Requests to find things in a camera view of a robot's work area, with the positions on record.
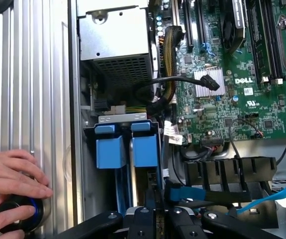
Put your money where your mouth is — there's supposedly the green motherboard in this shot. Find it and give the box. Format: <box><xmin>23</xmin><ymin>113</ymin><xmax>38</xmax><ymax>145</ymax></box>
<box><xmin>155</xmin><ymin>0</ymin><xmax>286</xmax><ymax>148</ymax></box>

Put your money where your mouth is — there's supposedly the black graphics card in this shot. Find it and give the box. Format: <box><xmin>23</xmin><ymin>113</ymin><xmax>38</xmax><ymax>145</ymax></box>
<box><xmin>218</xmin><ymin>0</ymin><xmax>248</xmax><ymax>55</ymax></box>

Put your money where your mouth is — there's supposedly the black wire with connector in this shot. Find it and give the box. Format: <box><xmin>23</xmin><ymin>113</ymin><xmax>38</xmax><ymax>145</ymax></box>
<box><xmin>132</xmin><ymin>74</ymin><xmax>221</xmax><ymax>102</ymax></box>

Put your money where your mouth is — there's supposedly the silver chipset heatsink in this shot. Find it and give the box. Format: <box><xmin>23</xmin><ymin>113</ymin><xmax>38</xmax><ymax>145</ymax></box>
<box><xmin>193</xmin><ymin>68</ymin><xmax>226</xmax><ymax>100</ymax></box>

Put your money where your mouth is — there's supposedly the blue disk carrier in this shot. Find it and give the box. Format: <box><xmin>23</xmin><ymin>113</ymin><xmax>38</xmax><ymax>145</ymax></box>
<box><xmin>94</xmin><ymin>121</ymin><xmax>133</xmax><ymax>215</ymax></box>

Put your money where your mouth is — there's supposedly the light blue SATA wire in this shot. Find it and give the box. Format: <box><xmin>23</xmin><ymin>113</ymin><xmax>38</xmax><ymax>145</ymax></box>
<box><xmin>236</xmin><ymin>173</ymin><xmax>286</xmax><ymax>215</ymax></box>

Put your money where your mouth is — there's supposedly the dark RAM stick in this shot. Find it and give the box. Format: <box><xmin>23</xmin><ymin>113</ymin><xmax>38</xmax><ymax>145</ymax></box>
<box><xmin>246</xmin><ymin>0</ymin><xmax>273</xmax><ymax>84</ymax></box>

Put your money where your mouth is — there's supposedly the braided yellow black wire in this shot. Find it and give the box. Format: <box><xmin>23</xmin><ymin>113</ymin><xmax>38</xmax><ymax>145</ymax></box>
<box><xmin>146</xmin><ymin>24</ymin><xmax>186</xmax><ymax>117</ymax></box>

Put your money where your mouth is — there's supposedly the metal disk bay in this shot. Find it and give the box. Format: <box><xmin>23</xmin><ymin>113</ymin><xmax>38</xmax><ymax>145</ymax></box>
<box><xmin>82</xmin><ymin>112</ymin><xmax>165</xmax><ymax>215</ymax></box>

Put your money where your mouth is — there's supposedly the silver power supply unit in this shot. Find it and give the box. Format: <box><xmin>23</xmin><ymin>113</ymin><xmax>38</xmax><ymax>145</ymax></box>
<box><xmin>77</xmin><ymin>0</ymin><xmax>159</xmax><ymax>88</ymax></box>

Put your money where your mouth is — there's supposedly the open PC case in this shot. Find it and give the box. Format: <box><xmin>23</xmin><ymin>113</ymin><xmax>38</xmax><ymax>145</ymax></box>
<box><xmin>67</xmin><ymin>0</ymin><xmax>286</xmax><ymax>239</ymax></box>

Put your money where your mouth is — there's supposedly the black plastic wire holder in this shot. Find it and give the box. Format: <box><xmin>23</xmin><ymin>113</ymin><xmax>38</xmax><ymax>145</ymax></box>
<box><xmin>183</xmin><ymin>156</ymin><xmax>278</xmax><ymax>203</ymax></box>

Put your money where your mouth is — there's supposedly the person's left hand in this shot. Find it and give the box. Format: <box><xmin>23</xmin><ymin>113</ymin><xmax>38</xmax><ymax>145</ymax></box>
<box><xmin>0</xmin><ymin>148</ymin><xmax>54</xmax><ymax>200</ymax></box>

